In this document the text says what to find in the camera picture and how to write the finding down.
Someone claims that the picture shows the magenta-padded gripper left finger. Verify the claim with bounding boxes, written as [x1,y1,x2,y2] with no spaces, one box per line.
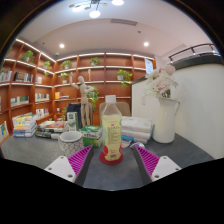
[43,144,95,187]

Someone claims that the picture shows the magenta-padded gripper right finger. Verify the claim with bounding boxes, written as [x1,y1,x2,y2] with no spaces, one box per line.
[133,144,183,187]

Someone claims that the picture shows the clear yellow drink bottle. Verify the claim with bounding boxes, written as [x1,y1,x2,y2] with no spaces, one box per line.
[99,94,124,163]

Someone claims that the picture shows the white patterned mug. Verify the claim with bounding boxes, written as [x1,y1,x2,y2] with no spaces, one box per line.
[58,130,85,158]

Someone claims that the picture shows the flat stack of magazines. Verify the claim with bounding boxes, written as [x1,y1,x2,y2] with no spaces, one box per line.
[34,120,70,140]

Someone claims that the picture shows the small colourful snack packets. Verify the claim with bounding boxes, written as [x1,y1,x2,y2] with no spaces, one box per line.
[120,134,146,149]

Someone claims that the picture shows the green and white box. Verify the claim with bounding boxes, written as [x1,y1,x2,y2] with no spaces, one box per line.
[80,125,104,148]

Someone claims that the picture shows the white ceramic pitcher vase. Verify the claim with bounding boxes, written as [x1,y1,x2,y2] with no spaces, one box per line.
[152,97,181,144]

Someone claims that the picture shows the stack of white books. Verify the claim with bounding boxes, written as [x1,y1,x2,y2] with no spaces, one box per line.
[120,115,155,145]

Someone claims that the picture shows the small green-white drink carton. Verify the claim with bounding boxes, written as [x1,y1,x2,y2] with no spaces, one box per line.
[66,111,79,132]

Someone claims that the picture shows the stack of colourful books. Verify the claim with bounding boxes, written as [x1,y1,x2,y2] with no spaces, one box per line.
[11,112,38,138]

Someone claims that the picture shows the wooden artist mannequin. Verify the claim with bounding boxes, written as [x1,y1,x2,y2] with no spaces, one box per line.
[69,72,95,128]

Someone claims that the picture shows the white and pink flower bouquet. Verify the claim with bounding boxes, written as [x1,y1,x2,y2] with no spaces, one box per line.
[143,64,178,100]

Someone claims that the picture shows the wooden shelf unit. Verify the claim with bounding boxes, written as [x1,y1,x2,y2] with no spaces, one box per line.
[0,38,157,144]

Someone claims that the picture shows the ceiling air vent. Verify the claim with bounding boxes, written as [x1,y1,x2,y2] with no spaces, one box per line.
[110,18,138,27]

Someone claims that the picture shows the ceiling lamp with round bulbs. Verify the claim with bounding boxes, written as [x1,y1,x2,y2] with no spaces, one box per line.
[68,0,125,19]

